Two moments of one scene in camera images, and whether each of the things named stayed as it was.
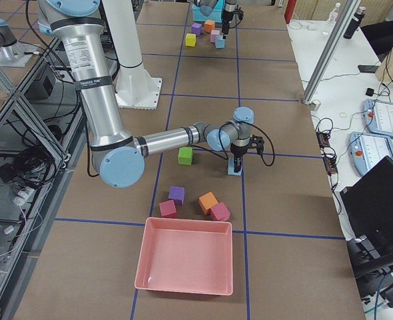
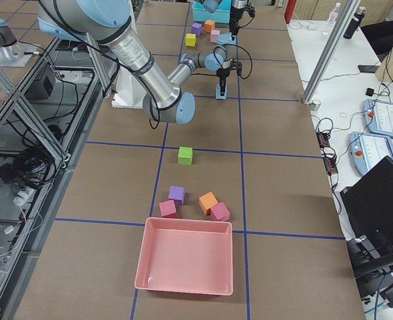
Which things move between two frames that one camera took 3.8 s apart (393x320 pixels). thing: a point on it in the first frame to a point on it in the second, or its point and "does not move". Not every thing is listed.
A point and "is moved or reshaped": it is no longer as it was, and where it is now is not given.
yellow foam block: (190, 39) does not move
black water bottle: (355, 23) does not move
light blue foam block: (231, 168) to (218, 93)
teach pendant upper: (386, 118) does not move
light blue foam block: (220, 42) is moved or reshaped
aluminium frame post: (332, 49) does not move
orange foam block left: (209, 25) does not move
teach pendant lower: (366, 150) does not move
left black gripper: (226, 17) to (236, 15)
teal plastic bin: (206, 13) does not move
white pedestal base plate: (135, 89) does not move
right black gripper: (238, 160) to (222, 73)
